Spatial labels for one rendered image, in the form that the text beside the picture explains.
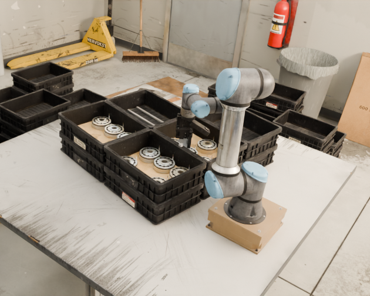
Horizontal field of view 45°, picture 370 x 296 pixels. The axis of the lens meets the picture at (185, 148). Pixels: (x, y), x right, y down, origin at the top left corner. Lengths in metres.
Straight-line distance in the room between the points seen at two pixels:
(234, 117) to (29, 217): 1.00
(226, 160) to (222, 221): 0.32
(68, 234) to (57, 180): 0.41
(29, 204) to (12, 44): 3.61
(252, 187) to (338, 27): 3.12
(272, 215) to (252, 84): 0.65
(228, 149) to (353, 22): 3.16
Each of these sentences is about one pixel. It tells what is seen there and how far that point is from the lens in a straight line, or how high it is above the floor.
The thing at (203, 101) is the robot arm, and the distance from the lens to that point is 2.02.
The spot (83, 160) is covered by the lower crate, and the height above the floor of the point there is 0.76.
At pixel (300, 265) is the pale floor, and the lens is 3.04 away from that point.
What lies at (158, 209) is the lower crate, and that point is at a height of 0.80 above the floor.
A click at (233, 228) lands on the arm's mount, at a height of 0.77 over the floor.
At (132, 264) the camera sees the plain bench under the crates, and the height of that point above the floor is 0.70.
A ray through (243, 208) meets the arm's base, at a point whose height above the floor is 0.86.
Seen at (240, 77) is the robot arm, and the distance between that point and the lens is 1.66.
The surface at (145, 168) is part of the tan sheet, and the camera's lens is 2.15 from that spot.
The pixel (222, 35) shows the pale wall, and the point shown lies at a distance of 5.31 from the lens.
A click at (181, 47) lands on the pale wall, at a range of 5.67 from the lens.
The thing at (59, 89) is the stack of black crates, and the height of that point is 0.48.
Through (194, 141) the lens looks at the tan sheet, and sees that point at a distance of 2.40.
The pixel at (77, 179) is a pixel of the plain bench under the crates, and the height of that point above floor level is 0.70.
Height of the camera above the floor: 2.02
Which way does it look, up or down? 31 degrees down
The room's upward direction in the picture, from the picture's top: 7 degrees clockwise
